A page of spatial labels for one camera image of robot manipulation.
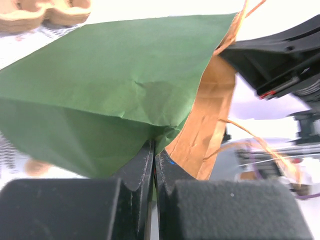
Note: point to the brown pulp cup carrier stack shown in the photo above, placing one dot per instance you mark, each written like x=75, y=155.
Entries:
x=25, y=15

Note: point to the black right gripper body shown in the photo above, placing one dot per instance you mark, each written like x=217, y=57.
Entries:
x=309, y=120

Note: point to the floral tablecloth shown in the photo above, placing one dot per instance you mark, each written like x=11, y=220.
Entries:
x=13, y=47

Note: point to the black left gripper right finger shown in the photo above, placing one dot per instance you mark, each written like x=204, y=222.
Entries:
x=190, y=209

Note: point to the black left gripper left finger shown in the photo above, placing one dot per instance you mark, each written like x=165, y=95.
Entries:
x=115, y=208

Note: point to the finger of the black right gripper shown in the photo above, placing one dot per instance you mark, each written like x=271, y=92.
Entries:
x=279, y=64

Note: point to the green paper bag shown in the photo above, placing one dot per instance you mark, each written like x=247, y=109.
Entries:
x=135, y=71

